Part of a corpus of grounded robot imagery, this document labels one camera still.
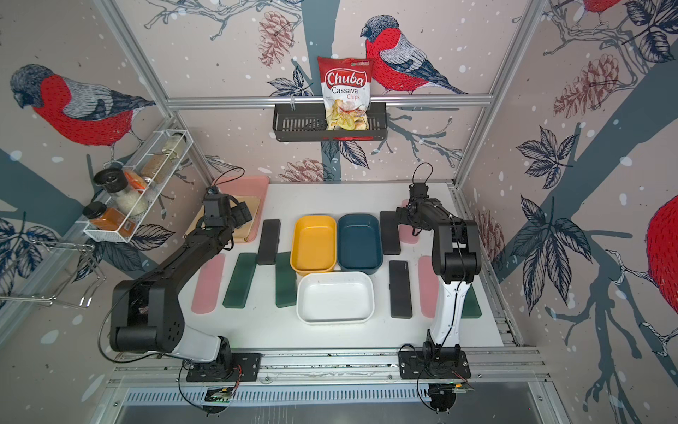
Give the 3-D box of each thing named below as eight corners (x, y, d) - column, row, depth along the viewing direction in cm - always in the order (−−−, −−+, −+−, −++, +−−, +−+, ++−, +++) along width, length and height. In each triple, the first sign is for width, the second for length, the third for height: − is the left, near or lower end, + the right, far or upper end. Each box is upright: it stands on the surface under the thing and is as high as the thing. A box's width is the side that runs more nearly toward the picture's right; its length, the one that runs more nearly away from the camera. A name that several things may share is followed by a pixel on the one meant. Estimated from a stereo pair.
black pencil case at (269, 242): (256, 264, 97) (253, 260, 94) (265, 223, 109) (264, 219, 106) (274, 264, 97) (272, 260, 94) (282, 223, 109) (281, 219, 106)
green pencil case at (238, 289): (224, 308, 87) (222, 306, 85) (240, 255, 99) (238, 253, 98) (244, 308, 87) (242, 306, 85) (257, 255, 99) (256, 253, 98)
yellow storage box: (289, 277, 93) (286, 272, 89) (298, 219, 109) (296, 212, 105) (335, 277, 93) (334, 271, 89) (337, 219, 109) (336, 212, 105)
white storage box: (295, 325, 83) (292, 320, 78) (301, 279, 93) (298, 271, 88) (374, 325, 83) (376, 320, 78) (371, 278, 93) (373, 271, 88)
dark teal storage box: (336, 274, 94) (336, 268, 90) (338, 217, 110) (338, 210, 106) (382, 274, 94) (384, 268, 90) (377, 217, 110) (378, 209, 106)
